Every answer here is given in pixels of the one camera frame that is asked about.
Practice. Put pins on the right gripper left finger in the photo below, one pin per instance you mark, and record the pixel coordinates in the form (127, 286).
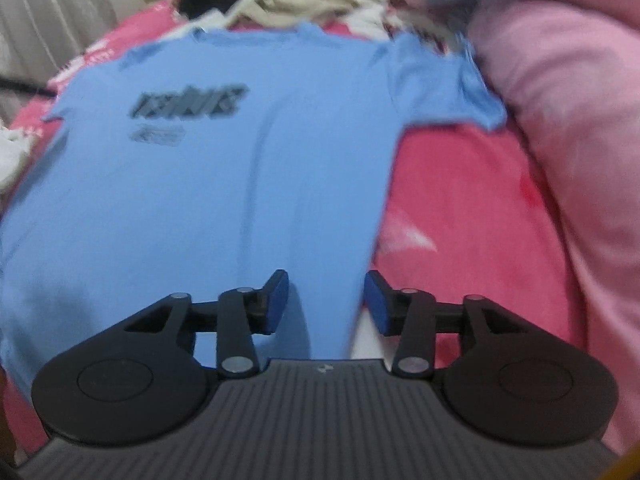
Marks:
(153, 372)

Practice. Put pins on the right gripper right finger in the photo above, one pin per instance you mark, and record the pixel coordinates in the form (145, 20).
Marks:
(496, 372)

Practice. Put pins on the light blue t-shirt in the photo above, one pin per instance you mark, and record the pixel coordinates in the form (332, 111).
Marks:
(207, 162)

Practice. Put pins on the pink floral bed blanket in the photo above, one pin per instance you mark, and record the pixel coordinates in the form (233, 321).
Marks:
(466, 213)

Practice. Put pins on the pink grey quilt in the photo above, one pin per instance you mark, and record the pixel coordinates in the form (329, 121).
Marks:
(569, 69)

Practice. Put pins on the grey curtain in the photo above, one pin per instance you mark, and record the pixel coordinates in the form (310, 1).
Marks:
(39, 37)

